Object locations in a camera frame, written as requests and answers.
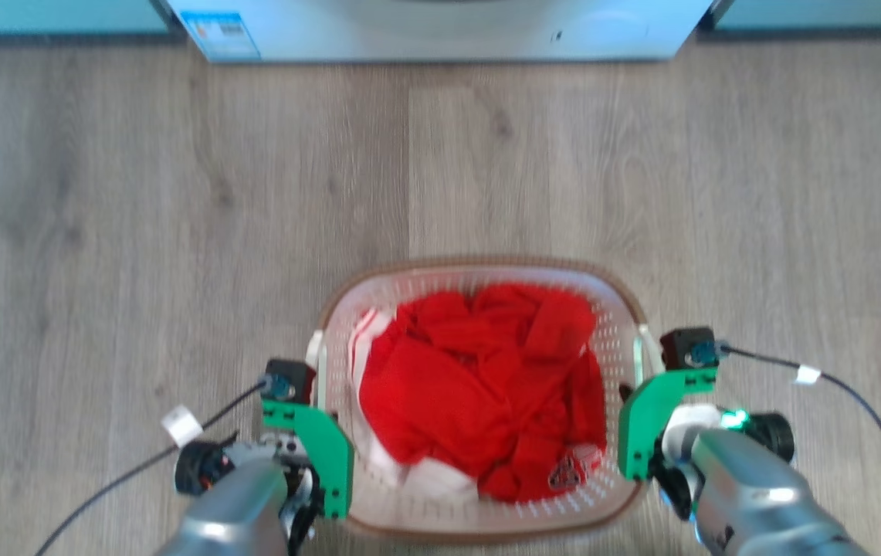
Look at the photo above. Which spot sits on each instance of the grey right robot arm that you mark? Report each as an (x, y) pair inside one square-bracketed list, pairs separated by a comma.
[(749, 494)]

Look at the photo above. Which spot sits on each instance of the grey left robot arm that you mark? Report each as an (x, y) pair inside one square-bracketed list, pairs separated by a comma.
[(235, 502)]

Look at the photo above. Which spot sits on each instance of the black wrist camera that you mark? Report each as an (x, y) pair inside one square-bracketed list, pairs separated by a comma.
[(289, 380), (691, 349)]

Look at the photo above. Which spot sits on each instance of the white washing machine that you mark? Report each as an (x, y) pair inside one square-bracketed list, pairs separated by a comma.
[(455, 27)]

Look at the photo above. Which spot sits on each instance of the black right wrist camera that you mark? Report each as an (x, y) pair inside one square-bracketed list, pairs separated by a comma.
[(691, 349)]

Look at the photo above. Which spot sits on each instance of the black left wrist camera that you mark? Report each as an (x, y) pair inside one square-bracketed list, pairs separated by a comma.
[(289, 380)]

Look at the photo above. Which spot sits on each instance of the teal cabinet panel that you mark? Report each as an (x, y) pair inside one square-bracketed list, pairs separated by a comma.
[(50, 15), (826, 14)]

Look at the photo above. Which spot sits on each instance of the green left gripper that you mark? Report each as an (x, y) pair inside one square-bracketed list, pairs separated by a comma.
[(324, 448)]

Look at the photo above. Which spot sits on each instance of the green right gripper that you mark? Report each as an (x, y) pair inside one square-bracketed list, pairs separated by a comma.
[(645, 417)]

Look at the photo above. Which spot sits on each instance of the white plastic laundry basket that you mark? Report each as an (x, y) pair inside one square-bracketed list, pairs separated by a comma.
[(486, 519)]

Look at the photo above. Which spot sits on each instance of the white cloth with red stripes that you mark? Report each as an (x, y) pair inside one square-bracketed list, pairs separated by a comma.
[(440, 479)]

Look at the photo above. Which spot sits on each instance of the blue energy label sticker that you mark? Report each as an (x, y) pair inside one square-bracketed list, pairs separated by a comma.
[(221, 35)]

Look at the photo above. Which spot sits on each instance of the red garment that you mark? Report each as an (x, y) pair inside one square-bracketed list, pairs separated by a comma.
[(479, 386)]

